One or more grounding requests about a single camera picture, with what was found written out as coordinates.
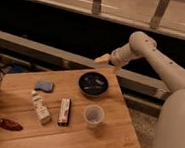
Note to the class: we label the wooden table board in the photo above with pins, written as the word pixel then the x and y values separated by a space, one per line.
pixel 116 130

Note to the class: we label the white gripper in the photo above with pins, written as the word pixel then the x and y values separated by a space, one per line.
pixel 118 58

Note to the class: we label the clear plastic cup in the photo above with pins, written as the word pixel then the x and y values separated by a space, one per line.
pixel 93 115

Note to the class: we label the black bowl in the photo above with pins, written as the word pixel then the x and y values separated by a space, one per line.
pixel 93 84

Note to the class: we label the blue sponge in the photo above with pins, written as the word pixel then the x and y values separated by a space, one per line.
pixel 44 86

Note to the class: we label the right chair leg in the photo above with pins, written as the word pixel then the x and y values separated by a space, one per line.
pixel 158 14

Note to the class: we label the middle chair leg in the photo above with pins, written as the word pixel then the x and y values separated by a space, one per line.
pixel 96 7

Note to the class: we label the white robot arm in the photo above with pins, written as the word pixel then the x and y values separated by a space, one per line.
pixel 170 130

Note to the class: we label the chair leg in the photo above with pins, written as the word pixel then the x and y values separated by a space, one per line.
pixel 96 7
pixel 158 14

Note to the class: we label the white bottle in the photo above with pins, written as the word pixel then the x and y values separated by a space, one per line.
pixel 40 108

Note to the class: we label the dark red object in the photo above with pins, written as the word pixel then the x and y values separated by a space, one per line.
pixel 8 124

